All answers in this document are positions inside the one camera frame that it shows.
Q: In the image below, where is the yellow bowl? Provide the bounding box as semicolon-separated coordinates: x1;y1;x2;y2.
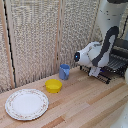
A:
44;78;64;94

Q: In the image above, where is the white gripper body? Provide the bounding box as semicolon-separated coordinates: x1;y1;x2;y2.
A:
88;65;102;78

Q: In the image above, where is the blue cup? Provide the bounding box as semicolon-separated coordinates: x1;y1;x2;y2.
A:
58;63;71;81

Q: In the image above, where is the black wire dish rack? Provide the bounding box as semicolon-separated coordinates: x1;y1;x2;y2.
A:
79;37;128;85

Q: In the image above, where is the woven folding screen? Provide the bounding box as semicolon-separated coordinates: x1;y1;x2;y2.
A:
0;0;128;95

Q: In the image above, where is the white plate floral rim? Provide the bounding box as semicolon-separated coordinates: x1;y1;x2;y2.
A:
4;88;50;122

